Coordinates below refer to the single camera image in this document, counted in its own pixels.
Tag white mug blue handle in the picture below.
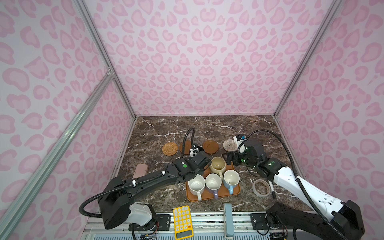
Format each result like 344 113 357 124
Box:
223 170 240 195

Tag clear tape roll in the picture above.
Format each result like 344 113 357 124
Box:
252 180 271 198

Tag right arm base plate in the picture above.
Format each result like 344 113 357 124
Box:
250 213 283 230

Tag black marker pen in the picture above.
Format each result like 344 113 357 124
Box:
269 181 277 200

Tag pink pencil case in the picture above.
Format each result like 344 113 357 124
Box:
133 164 149 179

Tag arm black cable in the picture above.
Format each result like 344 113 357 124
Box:
78 126 197 219
244 129 349 240

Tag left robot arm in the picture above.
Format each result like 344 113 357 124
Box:
98 152 212 230

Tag woven rattan coaster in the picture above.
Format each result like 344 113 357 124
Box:
162 143 179 156

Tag multicolour braided coaster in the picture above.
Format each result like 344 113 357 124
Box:
223 139 238 152

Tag cream yellow mug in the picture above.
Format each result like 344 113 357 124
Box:
210 157 227 180

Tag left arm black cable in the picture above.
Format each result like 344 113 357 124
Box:
78 126 197 219

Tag aluminium diagonal frame bar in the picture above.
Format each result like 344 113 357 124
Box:
1 71 114 240

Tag aluminium front rail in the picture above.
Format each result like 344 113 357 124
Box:
79 209 343 240

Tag dark wooden coaster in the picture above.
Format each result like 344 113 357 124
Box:
179 140 192 155

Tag white mug purple handle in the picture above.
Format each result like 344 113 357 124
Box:
205 173 222 199

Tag yellow calculator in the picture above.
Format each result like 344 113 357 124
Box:
173 206 194 240

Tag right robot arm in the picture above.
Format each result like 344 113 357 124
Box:
228 136 365 240

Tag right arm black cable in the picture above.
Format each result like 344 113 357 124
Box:
244 129 349 240

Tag brown wooden coaster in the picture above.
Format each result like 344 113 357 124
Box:
203 140 220 155

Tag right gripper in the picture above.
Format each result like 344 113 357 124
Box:
220 149 258 169

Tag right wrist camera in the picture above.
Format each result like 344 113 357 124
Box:
233 135 246 153

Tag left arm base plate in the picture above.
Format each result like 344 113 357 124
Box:
134 214 171 232

